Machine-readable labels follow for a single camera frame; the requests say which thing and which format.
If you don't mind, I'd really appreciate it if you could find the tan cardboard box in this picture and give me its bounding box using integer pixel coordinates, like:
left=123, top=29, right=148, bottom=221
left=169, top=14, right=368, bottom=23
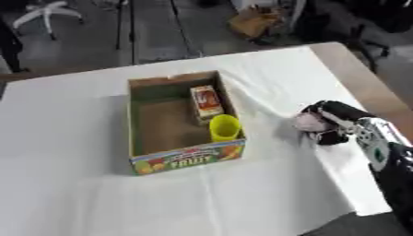
left=125, top=70, right=249, bottom=176

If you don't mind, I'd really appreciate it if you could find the yellow plastic cup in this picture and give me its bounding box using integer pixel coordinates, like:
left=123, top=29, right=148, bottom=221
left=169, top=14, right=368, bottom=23
left=207, top=113, right=242, bottom=143

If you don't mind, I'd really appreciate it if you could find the person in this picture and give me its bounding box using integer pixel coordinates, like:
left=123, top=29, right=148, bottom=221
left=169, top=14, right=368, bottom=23
left=0, top=17, right=32, bottom=75

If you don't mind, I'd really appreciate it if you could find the black office chair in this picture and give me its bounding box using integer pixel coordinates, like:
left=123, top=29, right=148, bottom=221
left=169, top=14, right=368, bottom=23
left=291, top=0, right=413, bottom=74

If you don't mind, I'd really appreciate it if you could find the pink round soft toy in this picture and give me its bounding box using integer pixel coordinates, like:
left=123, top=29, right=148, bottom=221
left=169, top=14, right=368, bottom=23
left=291, top=111, right=331, bottom=134

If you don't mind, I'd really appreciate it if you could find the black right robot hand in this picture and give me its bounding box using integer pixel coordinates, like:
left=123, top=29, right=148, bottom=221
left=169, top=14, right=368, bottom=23
left=300, top=100, right=378, bottom=147

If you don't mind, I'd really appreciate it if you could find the black tripod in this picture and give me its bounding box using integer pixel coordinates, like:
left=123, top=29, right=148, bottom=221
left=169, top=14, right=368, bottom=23
left=112, top=0, right=195, bottom=66

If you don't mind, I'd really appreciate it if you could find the brown cardboard box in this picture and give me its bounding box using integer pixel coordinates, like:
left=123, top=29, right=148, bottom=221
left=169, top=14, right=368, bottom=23
left=227, top=6, right=289, bottom=39

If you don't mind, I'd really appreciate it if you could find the small orange carton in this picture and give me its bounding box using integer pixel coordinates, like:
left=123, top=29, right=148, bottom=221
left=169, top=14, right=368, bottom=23
left=188, top=85, right=226, bottom=122

